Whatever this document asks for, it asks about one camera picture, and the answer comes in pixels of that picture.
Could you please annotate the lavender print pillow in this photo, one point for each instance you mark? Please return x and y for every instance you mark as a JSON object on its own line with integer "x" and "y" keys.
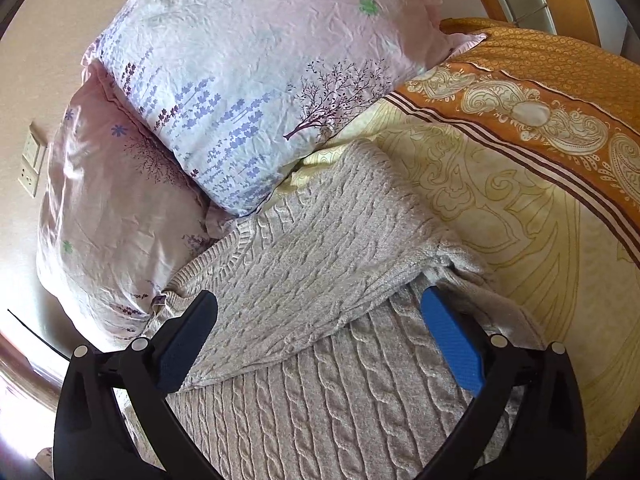
{"x": 240, "y": 60}

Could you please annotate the pink floral pillow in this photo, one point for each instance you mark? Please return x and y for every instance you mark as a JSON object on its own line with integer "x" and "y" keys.
{"x": 110, "y": 200}

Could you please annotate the beige wall socket panel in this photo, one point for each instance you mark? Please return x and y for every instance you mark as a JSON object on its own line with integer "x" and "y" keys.
{"x": 32, "y": 160}

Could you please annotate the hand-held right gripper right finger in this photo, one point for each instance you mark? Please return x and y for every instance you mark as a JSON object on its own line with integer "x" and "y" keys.
{"x": 450, "y": 340}

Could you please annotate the orange dotted blanket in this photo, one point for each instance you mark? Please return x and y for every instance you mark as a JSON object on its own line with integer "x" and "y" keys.
{"x": 550, "y": 55}

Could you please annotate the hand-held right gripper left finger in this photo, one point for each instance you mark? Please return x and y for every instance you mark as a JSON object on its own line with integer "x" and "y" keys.
{"x": 182, "y": 345}

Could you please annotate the yellow and orange patterned bedsheet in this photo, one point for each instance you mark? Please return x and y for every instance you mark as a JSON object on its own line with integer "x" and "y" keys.
{"x": 525, "y": 200}

